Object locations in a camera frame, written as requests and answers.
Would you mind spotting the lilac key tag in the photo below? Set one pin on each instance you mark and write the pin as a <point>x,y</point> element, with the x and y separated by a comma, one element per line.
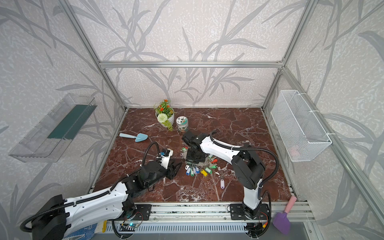
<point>222,183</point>

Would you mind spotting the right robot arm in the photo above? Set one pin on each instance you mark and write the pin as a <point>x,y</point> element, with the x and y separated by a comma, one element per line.
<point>248,166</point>

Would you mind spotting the round printed tin can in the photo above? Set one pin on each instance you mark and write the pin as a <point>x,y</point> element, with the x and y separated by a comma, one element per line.
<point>182,124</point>

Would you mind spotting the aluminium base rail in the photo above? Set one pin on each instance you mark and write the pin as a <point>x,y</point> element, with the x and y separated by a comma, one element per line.
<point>200,212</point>

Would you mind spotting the light blue garden trowel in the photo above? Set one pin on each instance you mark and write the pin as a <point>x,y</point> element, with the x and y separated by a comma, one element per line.
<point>138,138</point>

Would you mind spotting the clear plastic wall shelf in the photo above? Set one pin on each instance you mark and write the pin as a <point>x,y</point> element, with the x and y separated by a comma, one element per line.
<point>50,138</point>

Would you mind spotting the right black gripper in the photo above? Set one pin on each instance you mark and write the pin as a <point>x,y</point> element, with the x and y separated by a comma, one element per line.
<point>193,156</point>

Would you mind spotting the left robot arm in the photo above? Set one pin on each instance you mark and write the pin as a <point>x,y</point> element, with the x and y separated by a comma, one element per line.
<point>61,217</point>

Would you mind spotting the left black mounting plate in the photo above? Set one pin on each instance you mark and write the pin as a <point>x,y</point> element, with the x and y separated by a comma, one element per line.
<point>143,212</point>

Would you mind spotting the potted artificial flower plant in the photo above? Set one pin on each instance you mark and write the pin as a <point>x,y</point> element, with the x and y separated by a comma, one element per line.
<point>165,114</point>

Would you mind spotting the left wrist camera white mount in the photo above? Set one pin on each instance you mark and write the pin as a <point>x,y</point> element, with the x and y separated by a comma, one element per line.
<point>165,155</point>

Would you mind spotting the black mounting plate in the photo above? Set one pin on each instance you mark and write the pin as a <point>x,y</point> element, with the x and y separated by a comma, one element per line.
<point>237,212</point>
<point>143,212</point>

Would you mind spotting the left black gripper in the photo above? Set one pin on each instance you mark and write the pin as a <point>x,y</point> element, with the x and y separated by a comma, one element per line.
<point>171,169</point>

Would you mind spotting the keyring with coloured key tags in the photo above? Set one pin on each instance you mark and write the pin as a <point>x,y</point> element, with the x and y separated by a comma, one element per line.
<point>193,168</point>

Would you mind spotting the blue dotted work glove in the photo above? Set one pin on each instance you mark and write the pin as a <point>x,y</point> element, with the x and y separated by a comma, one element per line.
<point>82,234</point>

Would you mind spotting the white wire mesh basket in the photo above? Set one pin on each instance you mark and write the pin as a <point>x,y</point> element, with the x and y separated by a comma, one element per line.
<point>303,135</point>

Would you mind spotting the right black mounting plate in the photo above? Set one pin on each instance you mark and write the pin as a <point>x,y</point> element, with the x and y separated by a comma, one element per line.
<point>237,212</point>

